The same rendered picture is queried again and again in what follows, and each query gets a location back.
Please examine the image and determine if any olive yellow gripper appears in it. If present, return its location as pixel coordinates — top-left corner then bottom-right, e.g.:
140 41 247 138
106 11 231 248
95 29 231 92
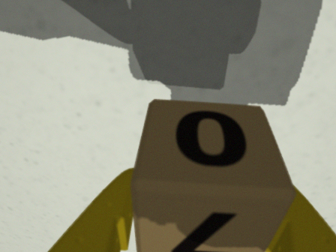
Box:
48 168 336 252

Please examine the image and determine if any brown calendar cube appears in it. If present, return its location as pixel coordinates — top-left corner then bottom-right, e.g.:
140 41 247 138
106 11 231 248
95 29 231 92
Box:
130 99 296 252

